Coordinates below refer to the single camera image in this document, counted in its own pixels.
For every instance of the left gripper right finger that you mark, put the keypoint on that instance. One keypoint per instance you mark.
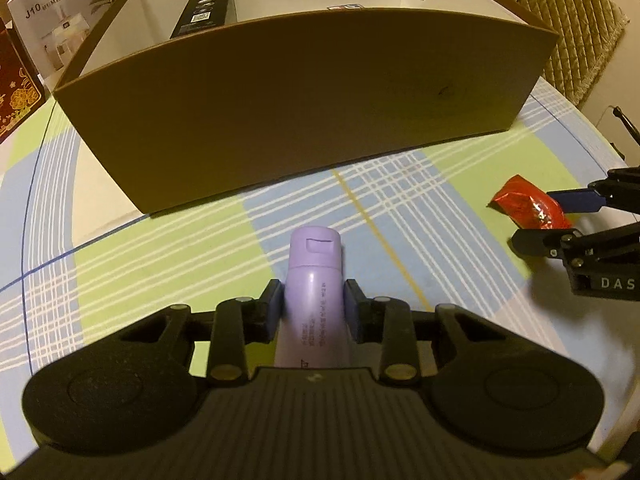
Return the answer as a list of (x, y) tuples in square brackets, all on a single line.
[(385, 321)]

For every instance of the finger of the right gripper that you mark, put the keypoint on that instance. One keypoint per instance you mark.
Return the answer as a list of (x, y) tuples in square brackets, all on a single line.
[(619, 190), (617, 245)]

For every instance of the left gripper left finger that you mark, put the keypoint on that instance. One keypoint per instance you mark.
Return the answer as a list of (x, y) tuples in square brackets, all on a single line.
[(241, 321)]

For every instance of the red foil snack packet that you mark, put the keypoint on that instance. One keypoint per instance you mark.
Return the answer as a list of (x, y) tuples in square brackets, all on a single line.
[(529, 207)]

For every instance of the purple bottle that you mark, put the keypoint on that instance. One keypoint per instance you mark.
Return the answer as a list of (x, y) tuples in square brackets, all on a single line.
[(312, 331)]

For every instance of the quilted chair cushion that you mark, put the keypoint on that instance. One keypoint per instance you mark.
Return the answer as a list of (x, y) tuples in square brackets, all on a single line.
[(589, 31)]

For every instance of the brown cardboard storage box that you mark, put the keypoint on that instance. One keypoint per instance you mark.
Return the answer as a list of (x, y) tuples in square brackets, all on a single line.
[(291, 87)]

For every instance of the black product box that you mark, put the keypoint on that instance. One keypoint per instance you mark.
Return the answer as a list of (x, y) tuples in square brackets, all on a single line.
[(200, 15)]

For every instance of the red gold gift box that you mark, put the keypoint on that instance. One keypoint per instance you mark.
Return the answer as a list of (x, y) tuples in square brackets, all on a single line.
[(21, 91)]

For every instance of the blue white tissue pack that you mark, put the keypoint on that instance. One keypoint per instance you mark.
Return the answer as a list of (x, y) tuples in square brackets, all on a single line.
[(346, 6)]

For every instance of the white humidifier box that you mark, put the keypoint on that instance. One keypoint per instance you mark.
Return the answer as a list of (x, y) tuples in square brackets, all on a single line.
[(52, 31)]

